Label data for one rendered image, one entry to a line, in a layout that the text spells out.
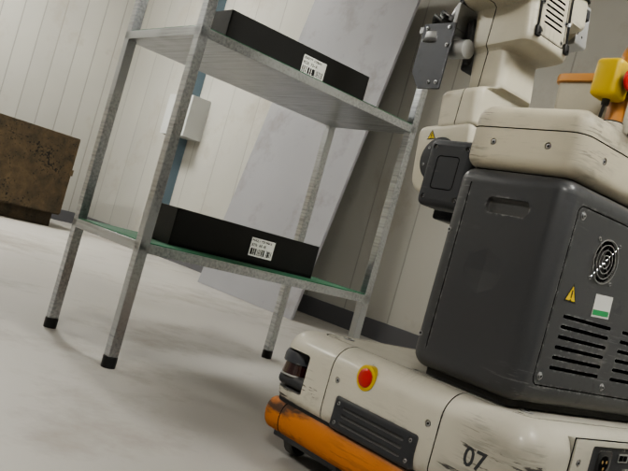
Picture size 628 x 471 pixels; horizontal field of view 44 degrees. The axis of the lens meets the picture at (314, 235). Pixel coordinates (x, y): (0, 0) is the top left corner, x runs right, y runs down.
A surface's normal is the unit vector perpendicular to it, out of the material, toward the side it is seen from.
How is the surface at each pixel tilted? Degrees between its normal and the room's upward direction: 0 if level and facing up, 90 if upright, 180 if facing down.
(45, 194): 90
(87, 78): 90
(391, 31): 82
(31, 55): 90
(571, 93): 92
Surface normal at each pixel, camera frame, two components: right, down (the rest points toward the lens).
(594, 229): 0.62, 0.16
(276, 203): -0.68, -0.35
